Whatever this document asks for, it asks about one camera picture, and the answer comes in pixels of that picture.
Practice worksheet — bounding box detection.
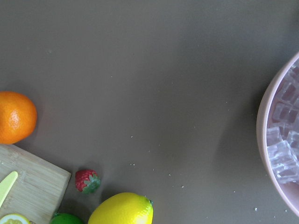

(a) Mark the orange fruit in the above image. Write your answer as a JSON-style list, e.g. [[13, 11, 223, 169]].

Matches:
[[0, 91, 37, 144]]

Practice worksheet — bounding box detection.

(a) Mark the yellow plastic knife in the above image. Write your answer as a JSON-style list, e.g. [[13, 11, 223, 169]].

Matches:
[[0, 171, 18, 206]]

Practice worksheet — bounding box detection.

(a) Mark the red strawberry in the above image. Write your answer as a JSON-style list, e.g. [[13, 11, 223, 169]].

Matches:
[[75, 169, 101, 194]]

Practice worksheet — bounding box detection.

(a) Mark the round yellow lemon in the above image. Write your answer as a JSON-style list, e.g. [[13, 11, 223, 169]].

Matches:
[[88, 192, 154, 224]]

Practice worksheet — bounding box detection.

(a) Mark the green lime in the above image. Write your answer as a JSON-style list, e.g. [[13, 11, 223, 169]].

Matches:
[[50, 213, 84, 224]]

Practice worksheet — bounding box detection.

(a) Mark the pink ice bucket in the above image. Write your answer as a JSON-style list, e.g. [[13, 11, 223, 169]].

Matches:
[[256, 53, 299, 216]]

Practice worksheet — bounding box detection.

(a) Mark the upper lemon slice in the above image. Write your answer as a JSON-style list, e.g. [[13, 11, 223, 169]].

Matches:
[[0, 214, 30, 224]]

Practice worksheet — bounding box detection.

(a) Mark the wooden cutting board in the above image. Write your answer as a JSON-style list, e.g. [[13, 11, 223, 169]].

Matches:
[[0, 145, 71, 224]]

